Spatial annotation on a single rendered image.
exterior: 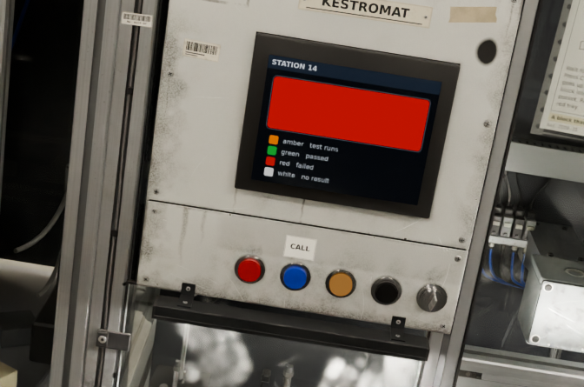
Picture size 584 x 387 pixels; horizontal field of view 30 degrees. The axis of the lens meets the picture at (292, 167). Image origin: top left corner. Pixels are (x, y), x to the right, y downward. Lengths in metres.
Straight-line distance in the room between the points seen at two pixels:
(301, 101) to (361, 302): 0.29
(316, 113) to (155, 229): 0.27
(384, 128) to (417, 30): 0.12
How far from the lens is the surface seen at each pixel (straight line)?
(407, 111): 1.33
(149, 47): 1.36
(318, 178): 1.35
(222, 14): 1.33
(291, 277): 1.42
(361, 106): 1.33
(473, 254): 1.43
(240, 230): 1.41
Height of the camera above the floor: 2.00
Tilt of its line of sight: 18 degrees down
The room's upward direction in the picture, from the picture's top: 9 degrees clockwise
